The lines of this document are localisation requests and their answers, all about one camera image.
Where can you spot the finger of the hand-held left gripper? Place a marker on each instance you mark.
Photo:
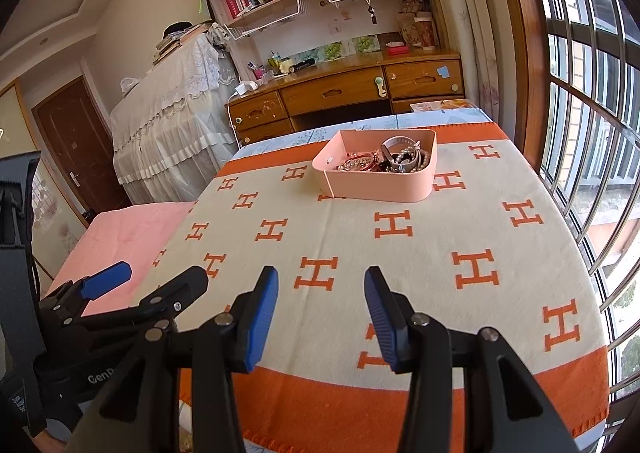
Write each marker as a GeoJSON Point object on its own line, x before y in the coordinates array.
{"type": "Point", "coordinates": [107, 278]}
{"type": "Point", "coordinates": [175, 288]}

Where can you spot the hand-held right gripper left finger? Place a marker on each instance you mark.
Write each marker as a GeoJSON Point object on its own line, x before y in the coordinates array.
{"type": "Point", "coordinates": [262, 318]}

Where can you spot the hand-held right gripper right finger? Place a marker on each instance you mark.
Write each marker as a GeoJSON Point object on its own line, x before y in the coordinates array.
{"type": "Point", "coordinates": [377, 318]}

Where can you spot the pink jewelry tray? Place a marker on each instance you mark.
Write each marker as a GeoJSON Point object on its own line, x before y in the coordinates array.
{"type": "Point", "coordinates": [370, 185]}

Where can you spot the pink blanket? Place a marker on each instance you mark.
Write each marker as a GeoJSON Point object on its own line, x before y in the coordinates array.
{"type": "Point", "coordinates": [130, 233]}

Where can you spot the orange patterned blanket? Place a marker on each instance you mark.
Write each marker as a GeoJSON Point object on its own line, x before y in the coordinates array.
{"type": "Point", "coordinates": [350, 233]}

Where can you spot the brown wooden door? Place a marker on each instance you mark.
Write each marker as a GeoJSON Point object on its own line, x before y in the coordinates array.
{"type": "Point", "coordinates": [75, 143]}

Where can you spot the rose gold bangle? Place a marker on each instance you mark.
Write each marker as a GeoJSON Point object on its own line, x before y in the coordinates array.
{"type": "Point", "coordinates": [357, 164]}

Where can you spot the lace-covered cabinet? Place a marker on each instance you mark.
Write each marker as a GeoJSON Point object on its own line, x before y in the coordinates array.
{"type": "Point", "coordinates": [165, 133]}

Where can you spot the white charger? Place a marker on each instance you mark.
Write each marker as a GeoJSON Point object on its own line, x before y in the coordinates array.
{"type": "Point", "coordinates": [245, 88]}

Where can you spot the food picture book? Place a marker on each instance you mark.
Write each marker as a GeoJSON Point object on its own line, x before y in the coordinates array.
{"type": "Point", "coordinates": [440, 105]}

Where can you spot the wooden desk with drawers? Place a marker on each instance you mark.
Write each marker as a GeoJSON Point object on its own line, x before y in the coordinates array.
{"type": "Point", "coordinates": [330, 93]}

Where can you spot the stack of books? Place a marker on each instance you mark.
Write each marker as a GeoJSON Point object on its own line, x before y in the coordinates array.
{"type": "Point", "coordinates": [172, 43]}

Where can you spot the blue sticker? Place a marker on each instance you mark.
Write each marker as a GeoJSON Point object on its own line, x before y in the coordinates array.
{"type": "Point", "coordinates": [443, 71]}

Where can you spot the black flashlight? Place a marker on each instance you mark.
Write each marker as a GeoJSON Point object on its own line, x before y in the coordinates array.
{"type": "Point", "coordinates": [302, 65]}

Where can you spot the red box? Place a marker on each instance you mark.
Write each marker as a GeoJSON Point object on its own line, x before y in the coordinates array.
{"type": "Point", "coordinates": [398, 51]}

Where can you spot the green picture card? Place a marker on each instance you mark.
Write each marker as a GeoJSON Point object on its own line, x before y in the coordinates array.
{"type": "Point", "coordinates": [332, 50]}
{"type": "Point", "coordinates": [362, 44]}

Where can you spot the red patterned cup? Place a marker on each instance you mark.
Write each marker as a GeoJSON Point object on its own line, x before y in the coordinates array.
{"type": "Point", "coordinates": [425, 33]}

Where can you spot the pale flowered curtain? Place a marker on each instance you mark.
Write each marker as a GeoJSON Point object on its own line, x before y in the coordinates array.
{"type": "Point", "coordinates": [470, 33]}

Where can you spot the hanging keys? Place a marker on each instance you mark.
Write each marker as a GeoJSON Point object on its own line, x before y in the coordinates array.
{"type": "Point", "coordinates": [372, 15]}

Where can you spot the window with metal grille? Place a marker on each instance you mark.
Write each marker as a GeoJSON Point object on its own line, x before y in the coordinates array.
{"type": "Point", "coordinates": [590, 83]}

